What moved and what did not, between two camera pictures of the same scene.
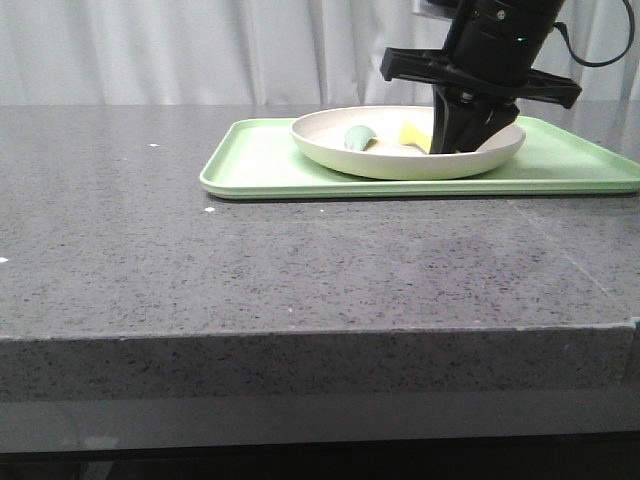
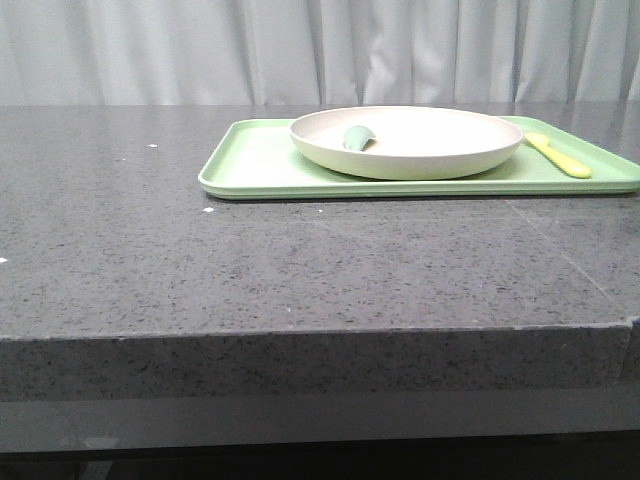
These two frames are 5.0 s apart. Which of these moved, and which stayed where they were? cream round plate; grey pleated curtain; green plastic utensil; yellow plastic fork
Moved: yellow plastic fork
Stayed: grey pleated curtain; green plastic utensil; cream round plate
